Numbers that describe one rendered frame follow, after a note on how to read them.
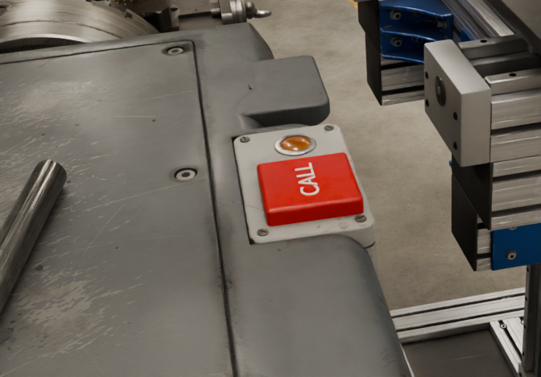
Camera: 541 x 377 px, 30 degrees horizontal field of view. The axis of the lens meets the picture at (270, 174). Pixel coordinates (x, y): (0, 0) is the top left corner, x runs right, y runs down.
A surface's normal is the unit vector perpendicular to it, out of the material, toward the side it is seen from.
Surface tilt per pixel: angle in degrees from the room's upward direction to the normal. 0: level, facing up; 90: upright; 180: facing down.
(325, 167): 0
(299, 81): 0
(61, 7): 14
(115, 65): 0
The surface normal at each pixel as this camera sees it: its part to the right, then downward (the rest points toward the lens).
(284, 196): -0.09, -0.85
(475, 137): 0.16, 0.50
